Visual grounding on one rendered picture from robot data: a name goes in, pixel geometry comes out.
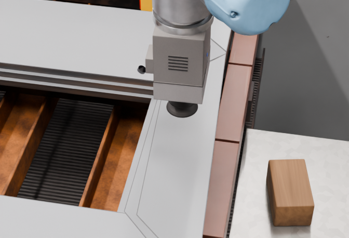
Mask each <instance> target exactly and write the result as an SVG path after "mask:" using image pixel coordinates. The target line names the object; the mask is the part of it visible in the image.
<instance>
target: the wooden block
mask: <svg viewBox="0 0 349 238"><path fill-rule="evenodd" d="M266 183H267V189H268V193H269V200H270V206H271V213H272V219H273V225H274V226H310V225H311V222H312V217H313V212H314V207H315V204H314V200H313V195H312V190H311V185H310V181H309V177H308V173H307V168H306V163H305V159H287V160H269V162H268V167H267V175H266Z"/></svg>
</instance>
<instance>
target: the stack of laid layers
mask: <svg viewBox="0 0 349 238"><path fill-rule="evenodd" d="M232 35H233V30H232V29H231V33H230V38H229V43H228V47H227V51H226V57H225V65H224V73H225V68H226V63H227V58H228V55H229V49H230V45H231V40H232ZM224 73H223V78H224ZM0 85H5V86H13V87H22V88H30V89H38V90H46V91H55V92H63V93H68V94H76V95H84V96H93V97H101V98H109V99H117V100H126V101H134V102H142V103H150V105H149V109H148V111H147V115H146V118H145V121H144V125H143V128H142V132H141V135H140V138H139V142H138V145H137V148H136V151H135V155H134V157H133V161H132V164H131V168H130V171H129V174H128V178H127V181H126V184H125V188H124V191H123V194H122V198H121V201H120V204H119V207H118V210H117V212H120V213H126V214H127V215H128V216H129V218H130V219H131V220H132V221H133V222H134V224H135V225H136V226H137V227H138V228H139V230H140V231H141V232H142V233H143V235H144V236H145V237H146V238H157V237H156V236H155V235H154V234H153V232H152V231H151V230H150V229H149V228H148V227H147V226H146V225H145V224H144V223H143V222H142V221H141V220H140V218H139V217H138V216H137V215H136V214H137V209H138V205H139V199H140V195H141V190H142V185H143V181H144V175H145V171H146V166H147V161H148V158H149V153H150V148H151V143H152V139H153V134H154V129H155V124H156V120H157V115H158V110H159V105H160V100H156V99H154V96H153V81H145V80H136V79H131V78H123V77H114V76H105V75H97V74H88V73H80V72H71V71H63V70H54V69H46V68H37V67H29V66H23V65H15V64H6V63H0Z"/></svg>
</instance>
